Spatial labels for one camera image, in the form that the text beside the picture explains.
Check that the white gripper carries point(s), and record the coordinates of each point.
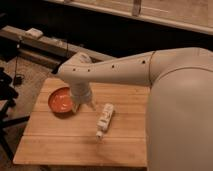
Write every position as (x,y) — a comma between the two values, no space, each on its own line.
(81,93)

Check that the white plastic bottle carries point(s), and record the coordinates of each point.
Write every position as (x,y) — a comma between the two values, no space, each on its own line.
(104,120)

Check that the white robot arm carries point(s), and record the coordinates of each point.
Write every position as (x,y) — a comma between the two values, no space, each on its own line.
(179,115)

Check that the orange ceramic bowl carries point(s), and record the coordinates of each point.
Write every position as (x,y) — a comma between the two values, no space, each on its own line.
(59,101)

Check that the black tripod stand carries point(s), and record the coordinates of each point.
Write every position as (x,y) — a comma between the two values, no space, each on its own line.
(8,94)

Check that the white box on beam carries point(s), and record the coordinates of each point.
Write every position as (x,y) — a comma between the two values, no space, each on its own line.
(34,33)

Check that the long wooden beam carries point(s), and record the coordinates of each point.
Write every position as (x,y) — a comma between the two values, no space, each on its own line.
(49,44)

